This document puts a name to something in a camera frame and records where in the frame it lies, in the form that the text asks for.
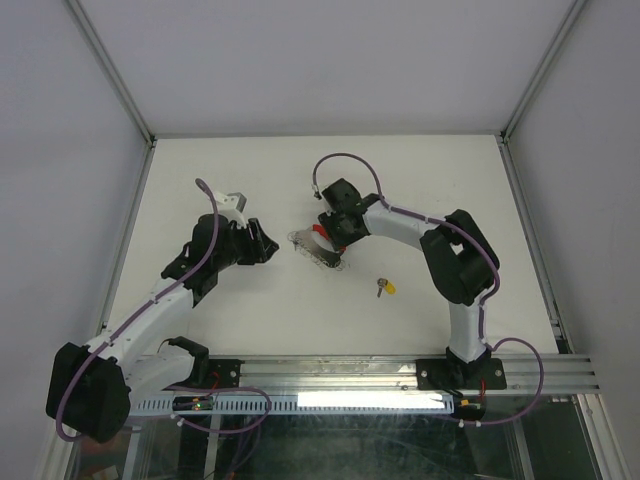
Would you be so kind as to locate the yellow tag silver key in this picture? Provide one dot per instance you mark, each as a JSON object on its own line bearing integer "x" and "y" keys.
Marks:
{"x": 385, "y": 286}

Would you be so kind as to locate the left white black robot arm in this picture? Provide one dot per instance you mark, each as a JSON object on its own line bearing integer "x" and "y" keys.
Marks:
{"x": 94, "y": 386}

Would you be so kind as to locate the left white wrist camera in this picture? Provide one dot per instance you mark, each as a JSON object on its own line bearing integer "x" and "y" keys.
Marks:
{"x": 228, "y": 208}

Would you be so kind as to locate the left aluminium frame post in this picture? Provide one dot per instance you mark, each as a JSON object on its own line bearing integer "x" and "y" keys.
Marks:
{"x": 104, "y": 60}

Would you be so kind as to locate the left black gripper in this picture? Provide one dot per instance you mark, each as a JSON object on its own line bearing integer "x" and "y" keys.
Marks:
{"x": 259, "y": 246}

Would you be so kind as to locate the aluminium frame post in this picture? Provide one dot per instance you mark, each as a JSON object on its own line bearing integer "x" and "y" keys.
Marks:
{"x": 544, "y": 66}
{"x": 104, "y": 60}

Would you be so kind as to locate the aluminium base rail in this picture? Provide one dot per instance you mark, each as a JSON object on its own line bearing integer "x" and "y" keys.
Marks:
{"x": 503, "y": 374}

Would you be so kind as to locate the red handled keyring holder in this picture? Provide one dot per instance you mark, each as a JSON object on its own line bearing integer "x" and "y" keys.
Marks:
{"x": 313, "y": 244}

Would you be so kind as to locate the right aluminium frame post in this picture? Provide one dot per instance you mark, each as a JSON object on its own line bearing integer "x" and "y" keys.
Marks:
{"x": 544, "y": 66}

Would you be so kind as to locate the white slotted cable duct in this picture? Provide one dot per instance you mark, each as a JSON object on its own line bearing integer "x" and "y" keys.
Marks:
{"x": 304, "y": 403}

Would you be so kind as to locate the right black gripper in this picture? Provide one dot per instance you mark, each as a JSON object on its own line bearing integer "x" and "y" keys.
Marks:
{"x": 338, "y": 241}

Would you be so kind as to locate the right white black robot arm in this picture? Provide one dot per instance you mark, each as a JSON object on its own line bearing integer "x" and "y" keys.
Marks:
{"x": 463, "y": 268}

